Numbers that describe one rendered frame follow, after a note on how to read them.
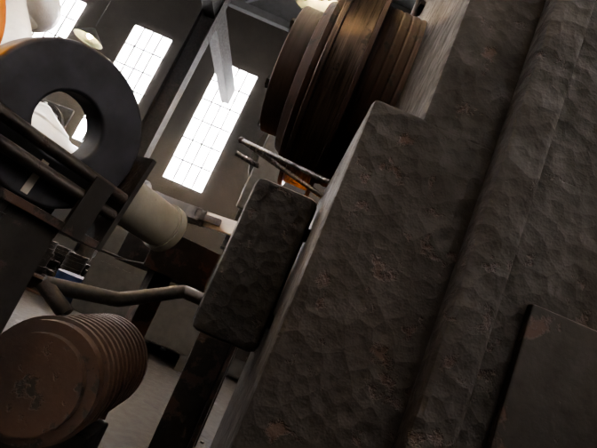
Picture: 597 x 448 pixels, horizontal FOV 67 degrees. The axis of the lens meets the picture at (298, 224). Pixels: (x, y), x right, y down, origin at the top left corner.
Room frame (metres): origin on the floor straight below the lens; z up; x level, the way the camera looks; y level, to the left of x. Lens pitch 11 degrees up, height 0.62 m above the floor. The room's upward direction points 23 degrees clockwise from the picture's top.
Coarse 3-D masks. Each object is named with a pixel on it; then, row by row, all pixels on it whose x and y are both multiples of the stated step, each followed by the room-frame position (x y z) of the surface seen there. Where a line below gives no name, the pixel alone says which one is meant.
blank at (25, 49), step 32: (0, 64) 0.34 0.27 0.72; (32, 64) 0.36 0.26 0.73; (64, 64) 0.38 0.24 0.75; (96, 64) 0.40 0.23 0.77; (0, 96) 0.35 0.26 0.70; (32, 96) 0.37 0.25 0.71; (96, 96) 0.41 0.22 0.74; (128, 96) 0.43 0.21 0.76; (0, 128) 0.36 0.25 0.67; (96, 128) 0.43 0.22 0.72; (128, 128) 0.44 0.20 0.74; (0, 160) 0.37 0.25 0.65; (96, 160) 0.43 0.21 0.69; (128, 160) 0.46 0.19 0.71; (32, 192) 0.40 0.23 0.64
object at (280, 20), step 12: (240, 0) 8.34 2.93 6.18; (252, 0) 8.40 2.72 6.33; (264, 0) 10.09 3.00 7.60; (276, 0) 9.89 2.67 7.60; (288, 0) 9.72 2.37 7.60; (396, 0) 8.30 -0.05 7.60; (408, 0) 8.17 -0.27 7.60; (252, 12) 8.34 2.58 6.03; (264, 12) 8.35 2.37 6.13; (276, 12) 10.36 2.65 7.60; (288, 12) 10.17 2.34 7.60; (408, 12) 8.36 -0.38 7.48; (276, 24) 8.38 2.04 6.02; (288, 24) 8.35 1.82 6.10
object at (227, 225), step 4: (208, 212) 0.90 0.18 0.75; (212, 216) 0.90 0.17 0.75; (216, 216) 0.90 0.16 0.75; (220, 216) 0.90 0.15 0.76; (224, 220) 0.90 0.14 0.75; (228, 220) 0.90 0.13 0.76; (232, 220) 0.90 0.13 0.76; (204, 224) 0.90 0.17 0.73; (208, 224) 0.90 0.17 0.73; (220, 224) 0.90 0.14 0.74; (224, 224) 0.90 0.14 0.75; (228, 224) 0.90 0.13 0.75; (232, 224) 0.90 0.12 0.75; (212, 228) 0.90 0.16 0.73; (216, 228) 0.90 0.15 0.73; (220, 228) 0.90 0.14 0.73; (224, 228) 0.90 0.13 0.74; (228, 228) 0.90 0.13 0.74; (232, 228) 0.90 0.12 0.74; (224, 232) 0.90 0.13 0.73; (228, 232) 0.90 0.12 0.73; (232, 232) 0.90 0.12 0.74
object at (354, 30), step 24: (360, 0) 0.70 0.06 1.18; (384, 0) 0.71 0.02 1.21; (336, 24) 0.68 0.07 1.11; (360, 24) 0.69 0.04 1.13; (336, 48) 0.69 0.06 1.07; (360, 48) 0.69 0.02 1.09; (336, 72) 0.70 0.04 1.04; (312, 96) 0.73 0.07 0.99; (336, 96) 0.72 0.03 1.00; (312, 120) 0.75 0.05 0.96; (288, 144) 0.79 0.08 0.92; (312, 144) 0.78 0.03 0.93; (288, 168) 0.86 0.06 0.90; (312, 168) 0.83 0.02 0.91
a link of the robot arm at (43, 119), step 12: (12, 0) 0.87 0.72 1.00; (24, 0) 0.90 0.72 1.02; (12, 12) 0.86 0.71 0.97; (24, 12) 0.88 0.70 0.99; (12, 24) 0.85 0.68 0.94; (24, 24) 0.87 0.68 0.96; (12, 36) 0.82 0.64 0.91; (24, 36) 0.84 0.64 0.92; (36, 108) 0.72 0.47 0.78; (48, 108) 0.75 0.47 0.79; (36, 120) 0.69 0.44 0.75; (48, 120) 0.72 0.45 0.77; (48, 132) 0.71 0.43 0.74; (60, 132) 0.76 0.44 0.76; (60, 144) 0.74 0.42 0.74
